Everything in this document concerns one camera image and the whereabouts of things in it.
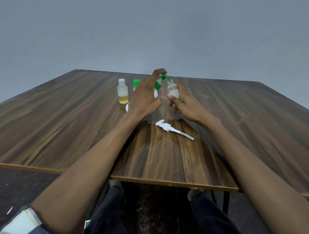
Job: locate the grey and white shirt sleeve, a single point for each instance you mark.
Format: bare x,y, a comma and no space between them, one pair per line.
20,220

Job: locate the person's left forearm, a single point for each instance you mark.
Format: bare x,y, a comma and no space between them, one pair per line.
91,166

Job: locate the bottle with closed green cap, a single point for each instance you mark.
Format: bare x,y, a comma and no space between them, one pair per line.
136,83

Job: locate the person's left thumb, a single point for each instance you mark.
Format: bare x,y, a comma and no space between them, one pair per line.
156,102

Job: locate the clear bottle with yellow liquid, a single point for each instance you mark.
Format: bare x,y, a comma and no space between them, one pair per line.
123,92

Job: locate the white round lid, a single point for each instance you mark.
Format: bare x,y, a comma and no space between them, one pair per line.
127,107

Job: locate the person's left hand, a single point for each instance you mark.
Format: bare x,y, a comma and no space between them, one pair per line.
142,98

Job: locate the person's right trouser leg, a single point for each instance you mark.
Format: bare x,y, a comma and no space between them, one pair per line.
212,217

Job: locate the black metal table leg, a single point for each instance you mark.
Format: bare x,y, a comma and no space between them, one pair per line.
226,202

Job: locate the person's left white sock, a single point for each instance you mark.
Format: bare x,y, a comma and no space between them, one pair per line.
115,184

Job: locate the small frosted clear bottle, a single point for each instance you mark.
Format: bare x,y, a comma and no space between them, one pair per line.
173,91

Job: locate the person's white sock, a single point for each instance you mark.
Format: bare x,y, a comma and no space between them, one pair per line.
194,192
115,184

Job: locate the white pump dispenser head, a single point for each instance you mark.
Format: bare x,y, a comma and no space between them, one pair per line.
167,127

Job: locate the person's trouser leg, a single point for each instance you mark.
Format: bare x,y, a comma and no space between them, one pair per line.
108,212
212,217

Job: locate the white bottle with green flip cap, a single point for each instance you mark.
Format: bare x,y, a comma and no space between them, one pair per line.
158,84

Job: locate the person's right hand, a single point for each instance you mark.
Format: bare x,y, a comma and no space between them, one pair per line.
189,106

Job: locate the person's right forearm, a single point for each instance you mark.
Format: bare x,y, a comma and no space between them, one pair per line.
251,173

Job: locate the person's right white sock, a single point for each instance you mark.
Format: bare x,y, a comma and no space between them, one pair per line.
194,192

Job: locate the white paper scrap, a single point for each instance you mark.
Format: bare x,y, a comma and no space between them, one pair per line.
10,210

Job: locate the green and white card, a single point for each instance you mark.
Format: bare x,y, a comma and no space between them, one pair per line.
87,223

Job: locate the person's right thumb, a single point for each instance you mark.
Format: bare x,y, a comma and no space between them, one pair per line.
171,98

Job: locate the person's left trouser leg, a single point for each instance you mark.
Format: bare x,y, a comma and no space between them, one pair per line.
108,212

